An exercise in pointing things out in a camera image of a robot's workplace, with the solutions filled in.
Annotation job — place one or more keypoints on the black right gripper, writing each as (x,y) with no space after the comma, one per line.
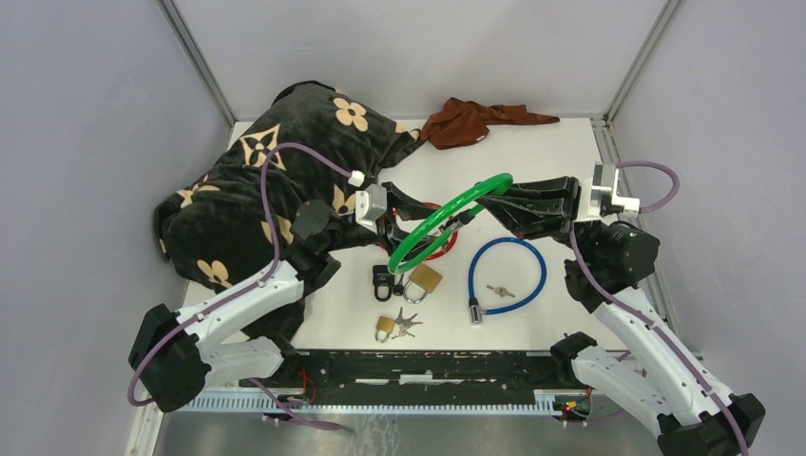
(539,208)

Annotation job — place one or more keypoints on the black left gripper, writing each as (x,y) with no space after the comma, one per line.
(408,208)

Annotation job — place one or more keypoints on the green cable lock keys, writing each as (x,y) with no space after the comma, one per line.
(449,226)

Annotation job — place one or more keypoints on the red cable lock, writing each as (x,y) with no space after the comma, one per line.
(450,242)

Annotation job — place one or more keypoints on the black padlock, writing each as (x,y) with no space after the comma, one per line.
(383,282)

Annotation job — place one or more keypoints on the green cable lock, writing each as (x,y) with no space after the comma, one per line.
(494,186)

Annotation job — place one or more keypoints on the blue cable lock keys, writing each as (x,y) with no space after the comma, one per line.
(500,291)

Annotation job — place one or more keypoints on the small brass padlock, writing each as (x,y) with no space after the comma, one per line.
(384,328)

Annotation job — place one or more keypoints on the blue cable lock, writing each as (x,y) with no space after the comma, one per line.
(476,311)

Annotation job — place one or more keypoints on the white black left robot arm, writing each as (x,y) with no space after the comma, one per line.
(178,354)

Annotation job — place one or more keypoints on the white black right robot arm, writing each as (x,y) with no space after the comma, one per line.
(673,395)

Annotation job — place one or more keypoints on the small padlock keys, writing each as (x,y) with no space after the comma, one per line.
(404,324)

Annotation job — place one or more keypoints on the brown crumpled cloth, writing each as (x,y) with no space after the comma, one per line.
(464,123)

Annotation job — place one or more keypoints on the black floral patterned blanket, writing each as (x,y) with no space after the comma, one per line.
(226,225)

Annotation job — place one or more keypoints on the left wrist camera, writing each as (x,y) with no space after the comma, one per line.
(370,206)

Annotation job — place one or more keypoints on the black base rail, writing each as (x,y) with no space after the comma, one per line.
(422,378)

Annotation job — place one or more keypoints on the white slotted cable duct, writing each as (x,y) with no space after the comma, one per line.
(250,401)

